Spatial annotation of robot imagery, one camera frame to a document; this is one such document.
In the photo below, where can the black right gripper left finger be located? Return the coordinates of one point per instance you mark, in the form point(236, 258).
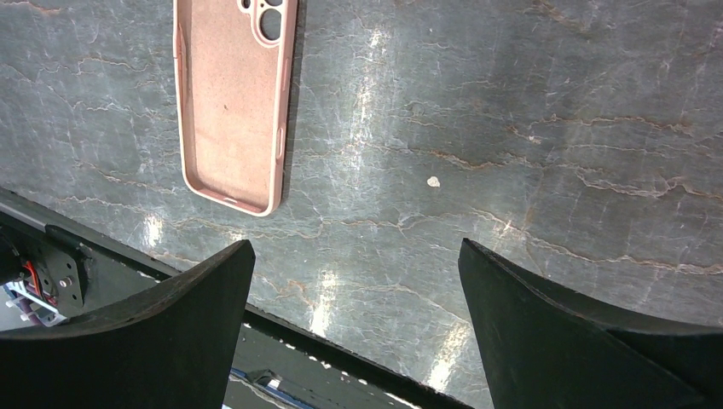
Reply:
point(170, 346)

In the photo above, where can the pink phone case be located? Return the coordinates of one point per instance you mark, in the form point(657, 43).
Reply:
point(233, 66)

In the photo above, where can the black mounting base plate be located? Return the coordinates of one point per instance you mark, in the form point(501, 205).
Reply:
point(53, 270)

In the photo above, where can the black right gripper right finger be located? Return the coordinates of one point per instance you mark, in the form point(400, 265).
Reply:
point(544, 345)

